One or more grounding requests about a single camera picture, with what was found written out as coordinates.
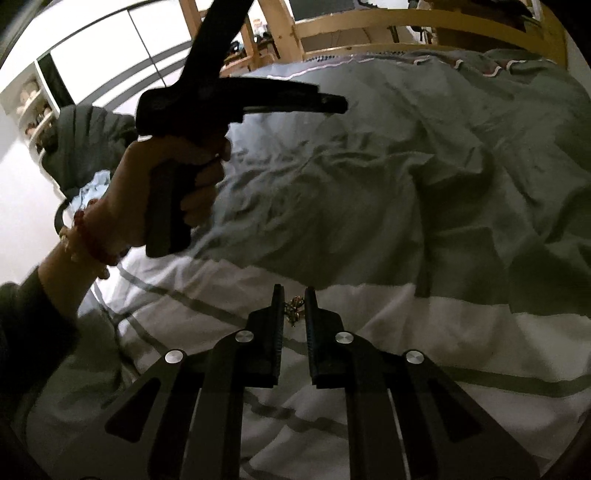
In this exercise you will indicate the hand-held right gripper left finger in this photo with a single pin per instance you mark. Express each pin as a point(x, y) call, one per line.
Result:
point(277, 323)

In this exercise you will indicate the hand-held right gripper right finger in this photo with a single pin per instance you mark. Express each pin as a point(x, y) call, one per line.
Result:
point(313, 323)

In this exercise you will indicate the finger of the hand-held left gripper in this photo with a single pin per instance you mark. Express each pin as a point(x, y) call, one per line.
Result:
point(212, 41)
point(277, 94)

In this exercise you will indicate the person's left forearm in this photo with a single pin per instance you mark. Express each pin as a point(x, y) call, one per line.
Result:
point(51, 300)

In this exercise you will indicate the person's left hand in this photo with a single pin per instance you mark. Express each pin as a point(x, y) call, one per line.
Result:
point(129, 194)

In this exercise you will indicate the checkered bed sheet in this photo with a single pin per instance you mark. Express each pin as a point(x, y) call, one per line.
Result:
point(323, 57)

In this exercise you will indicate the wooden ladder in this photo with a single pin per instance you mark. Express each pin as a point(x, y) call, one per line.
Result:
point(281, 27)

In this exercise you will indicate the white wardrobe with grey stripes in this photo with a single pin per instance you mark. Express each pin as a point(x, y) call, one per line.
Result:
point(115, 55)

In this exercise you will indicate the black monitor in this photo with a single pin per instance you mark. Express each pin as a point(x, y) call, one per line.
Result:
point(318, 9)

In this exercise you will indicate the dark jacket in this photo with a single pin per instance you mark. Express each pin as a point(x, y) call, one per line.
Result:
point(87, 138)

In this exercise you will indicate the light blue cloth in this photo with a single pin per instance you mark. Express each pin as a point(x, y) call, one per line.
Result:
point(97, 184)

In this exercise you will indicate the grey and white striped duvet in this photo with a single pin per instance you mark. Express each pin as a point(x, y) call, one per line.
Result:
point(369, 184)

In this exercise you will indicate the white open shelf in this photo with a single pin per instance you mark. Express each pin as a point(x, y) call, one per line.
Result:
point(34, 110)

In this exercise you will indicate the wooden bed frame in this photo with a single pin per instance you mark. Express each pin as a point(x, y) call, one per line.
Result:
point(551, 41)

